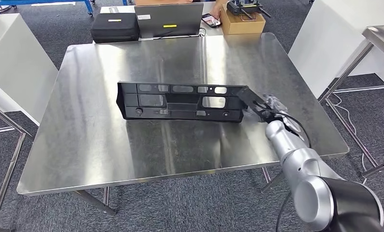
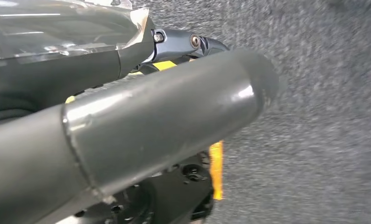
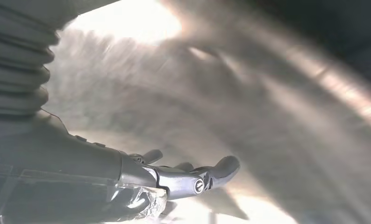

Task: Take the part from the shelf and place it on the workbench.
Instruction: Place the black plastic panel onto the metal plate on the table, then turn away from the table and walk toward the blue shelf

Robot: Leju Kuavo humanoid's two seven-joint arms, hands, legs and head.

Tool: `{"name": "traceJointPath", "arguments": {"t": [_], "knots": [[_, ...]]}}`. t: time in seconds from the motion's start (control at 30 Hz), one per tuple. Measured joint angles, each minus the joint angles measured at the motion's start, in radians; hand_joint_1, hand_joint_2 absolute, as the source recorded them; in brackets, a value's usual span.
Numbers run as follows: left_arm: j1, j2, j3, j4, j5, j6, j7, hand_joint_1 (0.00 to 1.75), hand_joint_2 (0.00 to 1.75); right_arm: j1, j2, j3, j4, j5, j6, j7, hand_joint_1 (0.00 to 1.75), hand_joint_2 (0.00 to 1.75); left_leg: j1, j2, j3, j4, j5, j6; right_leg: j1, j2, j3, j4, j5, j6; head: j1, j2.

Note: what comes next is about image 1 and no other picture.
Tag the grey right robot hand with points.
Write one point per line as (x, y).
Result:
(275, 104)

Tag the person's hand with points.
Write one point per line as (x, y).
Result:
(218, 9)

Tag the black smartphone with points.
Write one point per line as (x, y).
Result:
(211, 20)

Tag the black plastic plate frame part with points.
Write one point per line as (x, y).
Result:
(182, 105)

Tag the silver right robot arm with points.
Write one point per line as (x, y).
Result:
(294, 160)

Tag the stainless steel workbench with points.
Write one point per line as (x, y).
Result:
(99, 144)

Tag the black controller with antennas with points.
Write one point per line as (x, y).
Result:
(240, 7)

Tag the brown cardboard box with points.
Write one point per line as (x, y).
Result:
(243, 27)

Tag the grey laptop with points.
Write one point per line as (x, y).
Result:
(179, 14)

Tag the white partition panel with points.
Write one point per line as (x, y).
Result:
(326, 41)

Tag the black hard carry case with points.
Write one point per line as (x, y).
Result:
(115, 30)

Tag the blue metal cart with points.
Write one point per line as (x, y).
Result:
(67, 1)

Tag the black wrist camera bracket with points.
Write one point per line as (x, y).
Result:
(248, 96)

